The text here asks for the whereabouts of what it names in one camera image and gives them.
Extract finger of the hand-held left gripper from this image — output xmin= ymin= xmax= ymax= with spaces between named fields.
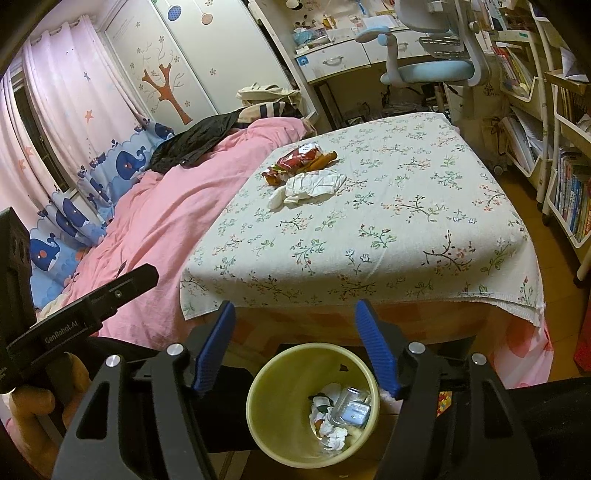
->
xmin=88 ymin=264 xmax=160 ymax=330

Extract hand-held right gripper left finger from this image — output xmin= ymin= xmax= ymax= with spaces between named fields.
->
xmin=55 ymin=300 xmax=237 ymax=480

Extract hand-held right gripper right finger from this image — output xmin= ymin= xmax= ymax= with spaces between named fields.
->
xmin=355 ymin=299 xmax=543 ymax=480

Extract clear plastic container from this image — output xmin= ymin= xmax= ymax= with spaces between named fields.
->
xmin=330 ymin=387 xmax=372 ymax=428

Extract pale yellow trash bin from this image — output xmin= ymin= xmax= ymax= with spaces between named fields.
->
xmin=246 ymin=342 xmax=380 ymax=463

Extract white tissue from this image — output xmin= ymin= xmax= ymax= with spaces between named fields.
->
xmin=269 ymin=168 xmax=348 ymax=212

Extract orange snack wrapper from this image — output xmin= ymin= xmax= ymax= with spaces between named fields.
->
xmin=302 ymin=151 xmax=339 ymax=172

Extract red and white snack wrapper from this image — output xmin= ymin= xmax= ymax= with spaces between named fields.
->
xmin=262 ymin=143 xmax=324 ymax=185

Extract person's left hand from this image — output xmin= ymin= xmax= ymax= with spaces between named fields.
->
xmin=9 ymin=353 xmax=93 ymax=478

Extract pink blanket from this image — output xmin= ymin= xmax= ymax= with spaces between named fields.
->
xmin=37 ymin=117 xmax=310 ymax=352

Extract crumpled paper scraps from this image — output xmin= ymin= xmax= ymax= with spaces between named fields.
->
xmin=308 ymin=392 xmax=349 ymax=450

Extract floral tablecloth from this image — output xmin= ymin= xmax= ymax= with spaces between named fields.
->
xmin=179 ymin=112 xmax=546 ymax=328

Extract black jacket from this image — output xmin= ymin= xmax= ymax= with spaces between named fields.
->
xmin=150 ymin=112 xmax=241 ymax=175

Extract pink whale print curtain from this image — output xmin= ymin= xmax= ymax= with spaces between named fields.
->
xmin=0 ymin=14 xmax=178 ymax=301

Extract person's black pants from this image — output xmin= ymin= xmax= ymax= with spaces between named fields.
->
xmin=88 ymin=336 xmax=591 ymax=480

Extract beige dark striped cloth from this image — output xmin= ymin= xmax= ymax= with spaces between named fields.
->
xmin=238 ymin=102 xmax=305 ymax=124

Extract beige backpack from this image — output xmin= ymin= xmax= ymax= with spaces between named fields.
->
xmin=236 ymin=84 xmax=301 ymax=108

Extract white wardrobe with tree decal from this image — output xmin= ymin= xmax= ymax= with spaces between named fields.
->
xmin=104 ymin=0 xmax=296 ymax=134

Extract row of colourful books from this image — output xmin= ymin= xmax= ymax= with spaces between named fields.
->
xmin=551 ymin=152 xmax=591 ymax=241

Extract blue and white desk chair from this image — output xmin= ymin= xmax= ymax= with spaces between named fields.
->
xmin=355 ymin=0 xmax=492 ymax=90

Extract white desk with drawers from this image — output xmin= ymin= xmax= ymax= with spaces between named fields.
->
xmin=272 ymin=9 xmax=462 ymax=86

